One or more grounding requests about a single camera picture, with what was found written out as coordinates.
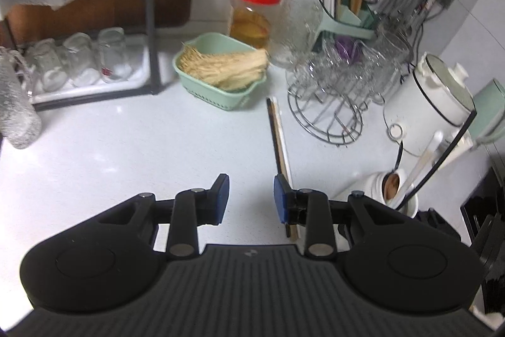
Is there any cream long-handled utensil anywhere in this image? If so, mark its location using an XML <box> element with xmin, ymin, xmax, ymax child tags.
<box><xmin>398</xmin><ymin>130</ymin><xmax>445</xmax><ymax>201</ymax></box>

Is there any enoki mushroom bundle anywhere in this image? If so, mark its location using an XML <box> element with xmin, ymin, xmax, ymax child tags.
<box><xmin>177</xmin><ymin>46</ymin><xmax>270</xmax><ymax>92</ymax></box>

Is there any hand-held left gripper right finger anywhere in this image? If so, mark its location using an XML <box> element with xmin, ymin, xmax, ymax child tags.
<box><xmin>273</xmin><ymin>174</ymin><xmax>399</xmax><ymax>258</ymax></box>

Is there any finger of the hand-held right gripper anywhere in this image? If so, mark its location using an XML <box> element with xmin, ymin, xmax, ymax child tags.
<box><xmin>415</xmin><ymin>207</ymin><xmax>462</xmax><ymax>241</ymax></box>

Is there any textured glass pitcher with handle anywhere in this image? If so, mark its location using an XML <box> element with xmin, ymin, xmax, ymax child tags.
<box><xmin>375</xmin><ymin>25</ymin><xmax>415</xmax><ymax>85</ymax></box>

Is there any white ceramic jar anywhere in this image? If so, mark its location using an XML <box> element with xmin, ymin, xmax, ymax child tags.
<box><xmin>365</xmin><ymin>168</ymin><xmax>419</xmax><ymax>220</ymax></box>

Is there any metal wire cup rack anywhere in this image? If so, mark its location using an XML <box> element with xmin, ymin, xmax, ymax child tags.
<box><xmin>286</xmin><ymin>45</ymin><xmax>395</xmax><ymax>145</ymax></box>

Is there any white electric cooking pot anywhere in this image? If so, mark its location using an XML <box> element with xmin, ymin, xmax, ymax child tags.
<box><xmin>383</xmin><ymin>52</ymin><xmax>480</xmax><ymax>160</ymax></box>

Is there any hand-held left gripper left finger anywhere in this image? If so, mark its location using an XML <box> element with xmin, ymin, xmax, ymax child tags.
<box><xmin>97</xmin><ymin>173</ymin><xmax>230</xmax><ymax>258</ymax></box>

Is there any mint green kettle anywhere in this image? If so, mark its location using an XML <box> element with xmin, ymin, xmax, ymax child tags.
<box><xmin>471</xmin><ymin>78</ymin><xmax>505</xmax><ymax>146</ymax></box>

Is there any purple glass cup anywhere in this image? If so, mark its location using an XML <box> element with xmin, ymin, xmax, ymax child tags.
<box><xmin>335</xmin><ymin>36</ymin><xmax>362</xmax><ymax>64</ymax></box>

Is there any slim textured glass tumbler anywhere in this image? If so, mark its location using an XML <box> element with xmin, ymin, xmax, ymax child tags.
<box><xmin>0</xmin><ymin>47</ymin><xmax>43</xmax><ymax>150</ymax></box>

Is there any clear glass jar red mark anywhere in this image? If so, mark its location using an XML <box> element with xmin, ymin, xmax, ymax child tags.
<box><xmin>98</xmin><ymin>27</ymin><xmax>133</xmax><ymax>82</ymax></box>

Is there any rose gold spoon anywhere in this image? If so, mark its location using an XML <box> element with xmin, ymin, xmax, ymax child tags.
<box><xmin>384</xmin><ymin>172</ymin><xmax>401</xmax><ymax>200</ymax></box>

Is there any large textured glass jug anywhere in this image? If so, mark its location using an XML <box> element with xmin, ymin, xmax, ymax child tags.
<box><xmin>270</xmin><ymin>0</ymin><xmax>324</xmax><ymax>69</ymax></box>

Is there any green utensil caddy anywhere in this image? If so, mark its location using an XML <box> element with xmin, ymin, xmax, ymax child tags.
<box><xmin>313</xmin><ymin>0</ymin><xmax>379</xmax><ymax>41</ymax></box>

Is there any clear stemmed glass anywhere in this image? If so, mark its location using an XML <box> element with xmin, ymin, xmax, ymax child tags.
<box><xmin>355</xmin><ymin>57</ymin><xmax>391</xmax><ymax>105</ymax></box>
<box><xmin>300</xmin><ymin>53</ymin><xmax>336</xmax><ymax>93</ymax></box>

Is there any glass pot lid white knob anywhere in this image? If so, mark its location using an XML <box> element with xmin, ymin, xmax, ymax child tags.
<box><xmin>424</xmin><ymin>53</ymin><xmax>476</xmax><ymax>114</ymax></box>

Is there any green plastic basket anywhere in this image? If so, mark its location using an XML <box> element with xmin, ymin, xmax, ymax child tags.
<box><xmin>172</xmin><ymin>33</ymin><xmax>270</xmax><ymax>112</ymax></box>

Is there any black metal dish rack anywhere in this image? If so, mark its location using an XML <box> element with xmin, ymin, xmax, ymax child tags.
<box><xmin>0</xmin><ymin>0</ymin><xmax>163</xmax><ymax>112</ymax></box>

